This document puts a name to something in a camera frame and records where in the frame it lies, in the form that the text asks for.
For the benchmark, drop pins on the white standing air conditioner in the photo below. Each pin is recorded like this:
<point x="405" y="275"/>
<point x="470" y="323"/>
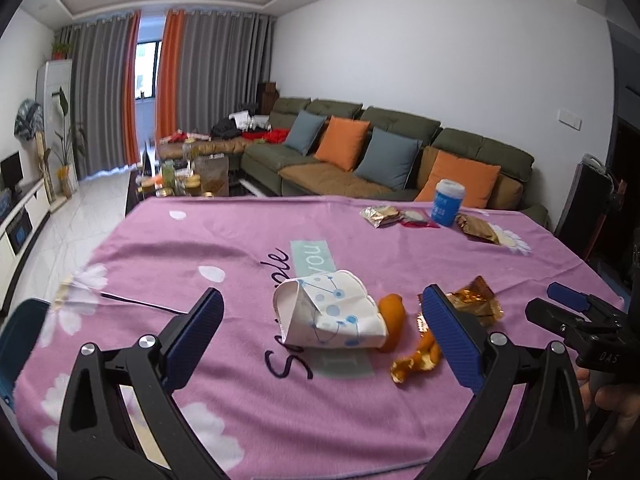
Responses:
<point x="50" y="80"/>

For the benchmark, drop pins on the small potted plant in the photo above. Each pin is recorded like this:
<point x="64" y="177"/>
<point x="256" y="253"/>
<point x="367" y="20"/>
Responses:
<point x="62" y="51"/>

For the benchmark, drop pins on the brown cardboard box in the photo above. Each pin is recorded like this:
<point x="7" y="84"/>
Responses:
<point x="267" y="97"/>

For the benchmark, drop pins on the white tv cabinet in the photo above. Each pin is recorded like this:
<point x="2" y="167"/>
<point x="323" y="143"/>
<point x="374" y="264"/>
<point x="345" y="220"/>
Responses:
<point x="25" y="215"/>

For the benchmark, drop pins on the shiny gold snack wrapper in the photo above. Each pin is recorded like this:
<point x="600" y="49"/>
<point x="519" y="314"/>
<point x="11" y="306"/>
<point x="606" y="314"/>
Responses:
<point x="380" y="216"/>

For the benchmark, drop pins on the blue dotted paper cup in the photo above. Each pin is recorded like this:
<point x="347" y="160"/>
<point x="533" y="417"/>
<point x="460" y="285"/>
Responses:
<point x="330" y="315"/>

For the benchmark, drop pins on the clear red-edged wrapper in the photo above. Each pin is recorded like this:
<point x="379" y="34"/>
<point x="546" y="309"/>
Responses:
<point x="420" y="220"/>

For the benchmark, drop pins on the cluttered coffee table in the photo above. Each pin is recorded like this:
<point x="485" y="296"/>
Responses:
<point x="170" y="185"/>

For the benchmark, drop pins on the orange peel pieces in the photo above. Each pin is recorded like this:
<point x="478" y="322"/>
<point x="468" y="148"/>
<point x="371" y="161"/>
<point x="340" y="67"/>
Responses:
<point x="410" y="367"/>

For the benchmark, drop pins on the black television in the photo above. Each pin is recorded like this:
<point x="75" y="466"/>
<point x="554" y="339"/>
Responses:
<point x="11" y="172"/>

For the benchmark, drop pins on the grey and orange curtain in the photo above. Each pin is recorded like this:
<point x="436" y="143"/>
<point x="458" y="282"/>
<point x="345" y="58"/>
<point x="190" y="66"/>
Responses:
<point x="100" y="100"/>
<point x="220" y="75"/>

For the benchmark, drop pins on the black folded panel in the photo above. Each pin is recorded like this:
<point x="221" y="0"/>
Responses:
<point x="582" y="205"/>

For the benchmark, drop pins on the white wall switch plate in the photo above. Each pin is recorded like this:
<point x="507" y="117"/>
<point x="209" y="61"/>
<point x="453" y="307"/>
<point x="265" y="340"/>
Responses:
<point x="570" y="119"/>

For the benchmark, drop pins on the blue and white cup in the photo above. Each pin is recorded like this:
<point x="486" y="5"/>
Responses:
<point x="446" y="205"/>

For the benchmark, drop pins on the orange cushion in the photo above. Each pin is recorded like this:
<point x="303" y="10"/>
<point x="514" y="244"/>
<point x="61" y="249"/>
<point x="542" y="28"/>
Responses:
<point x="342" y="142"/>
<point x="462" y="180"/>

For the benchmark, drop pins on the person's right hand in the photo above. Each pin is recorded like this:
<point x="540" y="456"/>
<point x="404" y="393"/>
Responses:
<point x="617" y="405"/>

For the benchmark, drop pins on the tall leafy potted plant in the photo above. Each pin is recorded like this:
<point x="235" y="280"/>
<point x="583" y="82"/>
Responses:
<point x="67" y="150"/>

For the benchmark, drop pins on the grey-blue cushion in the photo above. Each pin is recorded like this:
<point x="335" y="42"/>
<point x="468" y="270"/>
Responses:
<point x="305" y="132"/>
<point x="387" y="159"/>

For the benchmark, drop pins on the green and brown sofa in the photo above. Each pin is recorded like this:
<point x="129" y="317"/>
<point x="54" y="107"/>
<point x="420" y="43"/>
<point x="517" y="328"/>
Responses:
<point x="475" y="145"/>

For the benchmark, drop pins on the large gold foil wrapper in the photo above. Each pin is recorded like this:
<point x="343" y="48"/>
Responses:
<point x="475" y="305"/>

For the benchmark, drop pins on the pile of clothes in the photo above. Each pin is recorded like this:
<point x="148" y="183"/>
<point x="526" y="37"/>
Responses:
<point x="250" y="130"/>

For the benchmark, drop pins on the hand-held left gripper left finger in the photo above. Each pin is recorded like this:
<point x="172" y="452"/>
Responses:
<point x="197" y="340"/>

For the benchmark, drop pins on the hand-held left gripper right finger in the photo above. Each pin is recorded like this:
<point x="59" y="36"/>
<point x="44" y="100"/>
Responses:
<point x="452" y="335"/>

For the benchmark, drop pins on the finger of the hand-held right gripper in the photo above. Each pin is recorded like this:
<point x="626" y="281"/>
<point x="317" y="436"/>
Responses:
<point x="567" y="296"/>
<point x="545" y="315"/>

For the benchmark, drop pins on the pink floral blanket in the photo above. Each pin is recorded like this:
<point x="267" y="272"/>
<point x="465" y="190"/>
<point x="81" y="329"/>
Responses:
<point x="225" y="240"/>

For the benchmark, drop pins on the covered standing fan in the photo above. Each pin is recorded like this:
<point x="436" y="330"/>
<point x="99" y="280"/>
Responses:
<point x="29" y="120"/>

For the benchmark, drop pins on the blue chair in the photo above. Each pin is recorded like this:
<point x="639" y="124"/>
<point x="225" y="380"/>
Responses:
<point x="22" y="335"/>

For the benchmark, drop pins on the brown gold snack wrapper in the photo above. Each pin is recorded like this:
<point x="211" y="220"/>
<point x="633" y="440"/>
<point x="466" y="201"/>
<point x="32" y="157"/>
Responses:
<point x="477" y="230"/>

